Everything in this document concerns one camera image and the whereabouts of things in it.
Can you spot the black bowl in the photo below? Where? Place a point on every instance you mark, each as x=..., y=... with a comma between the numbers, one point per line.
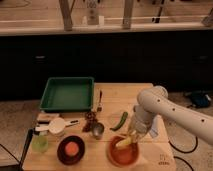
x=70, y=160

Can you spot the fork with dark handle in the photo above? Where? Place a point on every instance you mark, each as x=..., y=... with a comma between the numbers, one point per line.
x=99, y=107

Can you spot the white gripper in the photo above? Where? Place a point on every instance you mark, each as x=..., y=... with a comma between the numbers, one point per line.
x=140, y=124

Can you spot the green cup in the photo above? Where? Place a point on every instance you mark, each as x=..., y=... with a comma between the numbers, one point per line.
x=39, y=143

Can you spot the small metal cup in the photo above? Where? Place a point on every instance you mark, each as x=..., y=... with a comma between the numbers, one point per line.
x=98, y=130

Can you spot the white measuring scoop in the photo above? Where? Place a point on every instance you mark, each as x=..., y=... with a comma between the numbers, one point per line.
x=56, y=126

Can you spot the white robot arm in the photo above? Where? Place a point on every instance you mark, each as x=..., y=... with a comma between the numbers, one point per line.
x=154, y=101

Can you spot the green plastic tray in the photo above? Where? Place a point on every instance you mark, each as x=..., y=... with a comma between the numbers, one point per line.
x=68, y=94

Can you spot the brown grape bunch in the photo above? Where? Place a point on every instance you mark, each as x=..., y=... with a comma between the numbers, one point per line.
x=90, y=118

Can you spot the blue cloth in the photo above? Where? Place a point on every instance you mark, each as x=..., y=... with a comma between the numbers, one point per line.
x=154, y=128

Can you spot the green chili pepper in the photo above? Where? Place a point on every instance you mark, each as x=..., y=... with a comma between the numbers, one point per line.
x=121, y=122

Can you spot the yellow banana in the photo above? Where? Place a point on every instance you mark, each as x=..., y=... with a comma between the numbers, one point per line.
x=124, y=142

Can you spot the red bowl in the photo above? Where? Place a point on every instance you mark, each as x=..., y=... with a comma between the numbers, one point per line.
x=121, y=157

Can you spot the orange fruit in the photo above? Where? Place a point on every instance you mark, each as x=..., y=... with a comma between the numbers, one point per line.
x=71, y=149

